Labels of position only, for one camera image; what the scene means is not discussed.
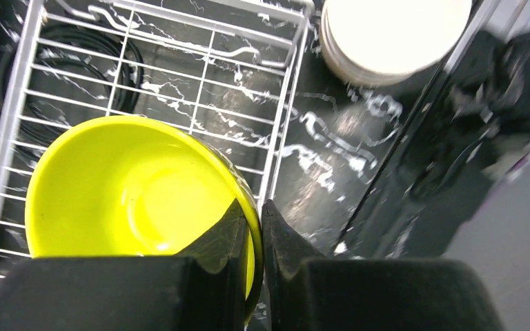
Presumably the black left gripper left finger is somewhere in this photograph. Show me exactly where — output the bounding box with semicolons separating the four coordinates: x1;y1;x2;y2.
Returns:
0;201;249;330

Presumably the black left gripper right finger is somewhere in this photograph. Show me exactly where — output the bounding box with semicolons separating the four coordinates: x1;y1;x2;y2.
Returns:
262;201;504;330

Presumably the yellow-green bowl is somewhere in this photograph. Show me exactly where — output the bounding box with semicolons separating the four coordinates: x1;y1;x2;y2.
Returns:
24;116;264;317

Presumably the beige bowl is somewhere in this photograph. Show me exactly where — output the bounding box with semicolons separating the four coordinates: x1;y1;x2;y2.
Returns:
324;0;472;76

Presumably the pale grey bowl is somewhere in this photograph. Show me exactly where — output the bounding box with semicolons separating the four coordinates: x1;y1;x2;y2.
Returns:
319;2;413;87

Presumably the white wire dish rack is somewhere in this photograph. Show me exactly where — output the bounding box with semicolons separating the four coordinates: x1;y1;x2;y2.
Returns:
0;1;316;281

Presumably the black coiled cable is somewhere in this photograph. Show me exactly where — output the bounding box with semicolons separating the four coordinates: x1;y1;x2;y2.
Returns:
0;23;145;152

